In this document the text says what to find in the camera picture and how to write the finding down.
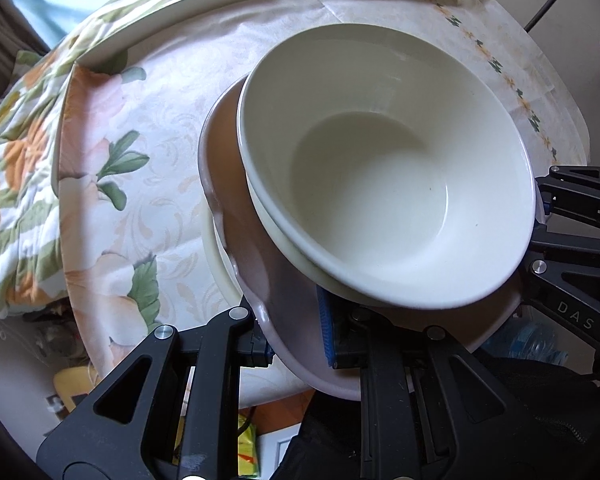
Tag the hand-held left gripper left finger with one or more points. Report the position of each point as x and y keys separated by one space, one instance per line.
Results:
x=254 y=351

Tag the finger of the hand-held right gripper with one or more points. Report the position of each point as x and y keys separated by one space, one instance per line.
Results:
x=580 y=195
x=575 y=290

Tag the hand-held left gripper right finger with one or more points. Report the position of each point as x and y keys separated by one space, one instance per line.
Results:
x=329 y=330

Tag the pale pink plate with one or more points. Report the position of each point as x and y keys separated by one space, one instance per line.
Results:
x=225 y=160

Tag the person's black clothing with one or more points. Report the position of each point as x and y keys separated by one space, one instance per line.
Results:
x=555 y=410

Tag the floral quilt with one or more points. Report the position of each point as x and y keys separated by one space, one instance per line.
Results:
x=20 y=160

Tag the blue plastic water bottle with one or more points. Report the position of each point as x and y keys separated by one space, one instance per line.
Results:
x=525 y=345

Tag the brown curtain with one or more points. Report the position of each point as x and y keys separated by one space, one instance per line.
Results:
x=5 y=50

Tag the yellow object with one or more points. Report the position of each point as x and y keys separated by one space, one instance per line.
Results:
x=75 y=385

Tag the plain white bowl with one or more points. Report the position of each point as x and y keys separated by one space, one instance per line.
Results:
x=380 y=185

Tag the yellow snack bag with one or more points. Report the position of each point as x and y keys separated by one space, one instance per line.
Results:
x=247 y=450

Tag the cream patterned tablecloth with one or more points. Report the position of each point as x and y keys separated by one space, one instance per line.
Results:
x=170 y=125

